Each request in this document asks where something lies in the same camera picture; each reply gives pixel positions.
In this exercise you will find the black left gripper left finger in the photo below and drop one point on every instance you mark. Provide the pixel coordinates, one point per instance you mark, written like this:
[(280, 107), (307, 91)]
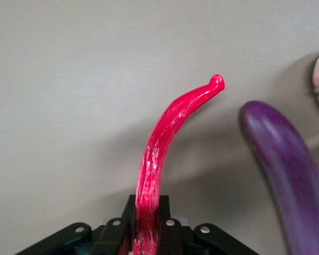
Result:
[(111, 236)]

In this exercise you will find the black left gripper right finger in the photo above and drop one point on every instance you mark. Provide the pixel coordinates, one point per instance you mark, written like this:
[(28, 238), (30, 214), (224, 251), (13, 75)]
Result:
[(170, 236)]

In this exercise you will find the red chili pepper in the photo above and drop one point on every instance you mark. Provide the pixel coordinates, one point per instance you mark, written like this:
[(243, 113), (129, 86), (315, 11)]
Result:
[(159, 148)]

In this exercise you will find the purple eggplant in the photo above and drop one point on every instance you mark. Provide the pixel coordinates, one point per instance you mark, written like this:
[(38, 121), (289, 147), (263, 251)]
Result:
[(287, 164)]

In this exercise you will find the brown table cover cloth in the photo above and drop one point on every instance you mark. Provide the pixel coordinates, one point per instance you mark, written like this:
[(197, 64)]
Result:
[(69, 79)]

